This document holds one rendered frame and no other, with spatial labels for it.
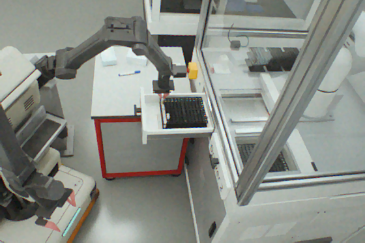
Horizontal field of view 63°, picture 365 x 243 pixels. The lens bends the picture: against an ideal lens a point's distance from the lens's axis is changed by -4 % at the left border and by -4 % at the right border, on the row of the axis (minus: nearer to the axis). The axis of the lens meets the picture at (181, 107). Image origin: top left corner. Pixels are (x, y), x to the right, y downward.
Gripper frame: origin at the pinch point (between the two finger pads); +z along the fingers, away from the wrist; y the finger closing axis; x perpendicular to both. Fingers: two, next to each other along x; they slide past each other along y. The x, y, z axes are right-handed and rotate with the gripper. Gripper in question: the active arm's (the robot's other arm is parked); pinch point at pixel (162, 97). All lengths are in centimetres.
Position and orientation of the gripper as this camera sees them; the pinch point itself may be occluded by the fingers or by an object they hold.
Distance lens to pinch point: 152.4
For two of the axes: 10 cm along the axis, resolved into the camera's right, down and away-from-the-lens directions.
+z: -1.0, 6.4, 7.6
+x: 1.2, 7.7, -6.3
